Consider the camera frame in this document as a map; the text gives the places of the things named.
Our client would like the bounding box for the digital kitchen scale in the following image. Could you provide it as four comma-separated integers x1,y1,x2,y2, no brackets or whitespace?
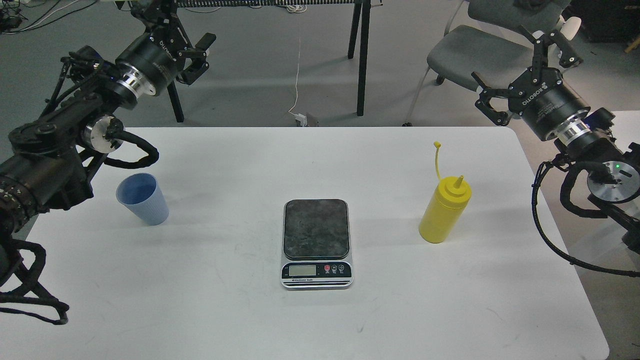
280,198,354,291

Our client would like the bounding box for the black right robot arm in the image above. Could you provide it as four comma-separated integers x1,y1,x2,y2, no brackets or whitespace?
471,25,639,278

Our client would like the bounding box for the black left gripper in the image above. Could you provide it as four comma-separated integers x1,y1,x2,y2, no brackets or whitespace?
115,0,217,97

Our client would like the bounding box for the black-legged background table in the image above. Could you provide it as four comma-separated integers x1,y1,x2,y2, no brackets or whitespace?
114,0,384,124

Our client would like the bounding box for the white side table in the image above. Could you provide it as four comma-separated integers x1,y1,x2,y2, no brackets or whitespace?
611,111,640,152

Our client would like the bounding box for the yellow squeeze bottle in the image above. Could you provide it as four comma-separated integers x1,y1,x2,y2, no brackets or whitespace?
418,141,473,244

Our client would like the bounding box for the grey office chair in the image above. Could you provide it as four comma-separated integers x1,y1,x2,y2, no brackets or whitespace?
426,0,586,136

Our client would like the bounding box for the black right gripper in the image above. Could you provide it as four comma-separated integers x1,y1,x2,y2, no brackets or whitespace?
471,25,591,141

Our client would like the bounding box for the white charger cable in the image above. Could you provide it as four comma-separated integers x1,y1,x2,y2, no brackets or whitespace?
286,5,321,128

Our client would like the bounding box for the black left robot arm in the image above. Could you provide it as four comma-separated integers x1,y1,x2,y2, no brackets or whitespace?
1,0,226,325

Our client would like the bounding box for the light blue ribbed cup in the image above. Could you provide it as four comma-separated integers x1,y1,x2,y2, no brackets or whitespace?
115,172,170,226

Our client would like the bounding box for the floor cables bundle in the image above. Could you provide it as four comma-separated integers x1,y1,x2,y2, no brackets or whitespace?
0,0,96,35

